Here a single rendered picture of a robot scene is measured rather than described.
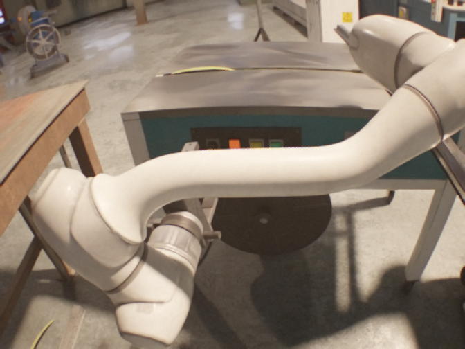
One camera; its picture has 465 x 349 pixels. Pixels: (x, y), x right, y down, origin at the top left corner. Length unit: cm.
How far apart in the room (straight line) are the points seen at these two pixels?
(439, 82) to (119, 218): 44
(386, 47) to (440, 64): 11
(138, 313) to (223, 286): 86
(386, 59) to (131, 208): 44
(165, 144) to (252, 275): 66
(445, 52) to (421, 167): 42
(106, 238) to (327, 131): 54
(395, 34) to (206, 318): 105
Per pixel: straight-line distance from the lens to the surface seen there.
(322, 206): 112
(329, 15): 286
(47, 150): 82
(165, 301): 47
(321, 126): 76
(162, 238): 54
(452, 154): 61
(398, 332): 123
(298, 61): 102
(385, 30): 59
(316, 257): 136
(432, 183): 92
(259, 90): 82
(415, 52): 53
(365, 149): 44
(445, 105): 47
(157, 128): 83
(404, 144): 45
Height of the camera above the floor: 106
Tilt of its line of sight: 37 degrees down
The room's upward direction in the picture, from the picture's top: 8 degrees counter-clockwise
